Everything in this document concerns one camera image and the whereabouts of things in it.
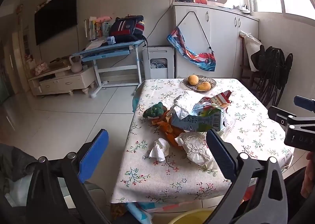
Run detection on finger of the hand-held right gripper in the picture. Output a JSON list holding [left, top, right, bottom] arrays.
[[294, 95, 315, 112], [268, 106, 298, 130]]

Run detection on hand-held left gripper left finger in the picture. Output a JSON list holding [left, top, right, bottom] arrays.
[[26, 129, 110, 224]]

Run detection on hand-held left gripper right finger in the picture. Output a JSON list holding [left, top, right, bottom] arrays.
[[204, 129, 288, 224]]

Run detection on light blue milk carton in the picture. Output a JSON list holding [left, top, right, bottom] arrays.
[[170, 103, 226, 133]]

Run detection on red snack wrapper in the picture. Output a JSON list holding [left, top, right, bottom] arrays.
[[202, 91, 233, 107]]

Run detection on white tissue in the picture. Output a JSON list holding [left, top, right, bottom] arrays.
[[148, 139, 171, 162]]

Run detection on orange carrot with pale end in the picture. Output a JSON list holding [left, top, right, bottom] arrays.
[[151, 109, 180, 133]]

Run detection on yellow basin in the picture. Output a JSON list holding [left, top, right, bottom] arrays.
[[172, 209, 214, 224]]

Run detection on green patterned soft toy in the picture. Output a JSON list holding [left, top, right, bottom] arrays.
[[143, 102, 168, 119]]

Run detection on person's right forearm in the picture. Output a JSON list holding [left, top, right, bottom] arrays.
[[283, 167, 315, 224]]

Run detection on person's right hand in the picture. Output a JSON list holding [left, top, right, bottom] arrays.
[[306, 151, 315, 190]]

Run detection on folded black chairs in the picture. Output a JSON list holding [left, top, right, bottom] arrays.
[[253, 46, 293, 109]]

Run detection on wooden chair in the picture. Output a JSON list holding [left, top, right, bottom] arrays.
[[240, 34, 261, 87]]

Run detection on floral tablecloth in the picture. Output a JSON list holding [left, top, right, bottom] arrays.
[[109, 78, 294, 205]]

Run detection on white bag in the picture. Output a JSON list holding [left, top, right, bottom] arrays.
[[240, 30, 265, 72]]

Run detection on dark woven fruit basket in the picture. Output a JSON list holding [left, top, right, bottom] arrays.
[[183, 75, 217, 92]]

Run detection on light blue plastic cover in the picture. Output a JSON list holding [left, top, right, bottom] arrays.
[[125, 203, 153, 224]]

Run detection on cream television stand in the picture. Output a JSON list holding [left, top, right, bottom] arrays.
[[28, 63, 96, 96]]

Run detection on dark cloth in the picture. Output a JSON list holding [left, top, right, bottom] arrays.
[[0, 143, 37, 182]]

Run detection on pink kettlebell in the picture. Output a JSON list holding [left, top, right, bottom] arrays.
[[69, 55, 84, 73]]

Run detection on white cabinet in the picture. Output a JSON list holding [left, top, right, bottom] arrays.
[[172, 1, 260, 79]]

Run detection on pink flower box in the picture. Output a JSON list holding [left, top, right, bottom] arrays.
[[34, 63, 48, 75]]

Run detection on blue study desk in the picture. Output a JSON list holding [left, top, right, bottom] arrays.
[[71, 39, 148, 98]]

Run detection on white paper sheet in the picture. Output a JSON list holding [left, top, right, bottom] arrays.
[[85, 39, 109, 50]]

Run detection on row of books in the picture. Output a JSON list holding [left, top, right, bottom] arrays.
[[83, 17, 110, 41]]

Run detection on dark blue backpack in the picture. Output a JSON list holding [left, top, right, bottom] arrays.
[[109, 15, 148, 44]]

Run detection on black television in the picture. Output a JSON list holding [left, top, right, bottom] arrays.
[[34, 0, 78, 46]]

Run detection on colourful drawstring bag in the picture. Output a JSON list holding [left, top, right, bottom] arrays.
[[167, 11, 216, 72]]

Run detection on black power cable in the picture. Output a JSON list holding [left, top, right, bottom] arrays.
[[144, 6, 173, 47]]

